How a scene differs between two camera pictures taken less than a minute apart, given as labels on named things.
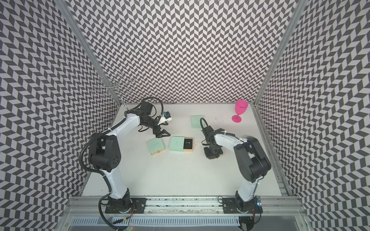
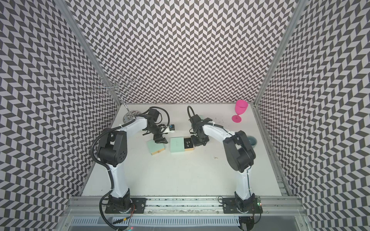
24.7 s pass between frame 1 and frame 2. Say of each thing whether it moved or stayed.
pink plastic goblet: stayed
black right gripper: moved
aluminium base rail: stayed
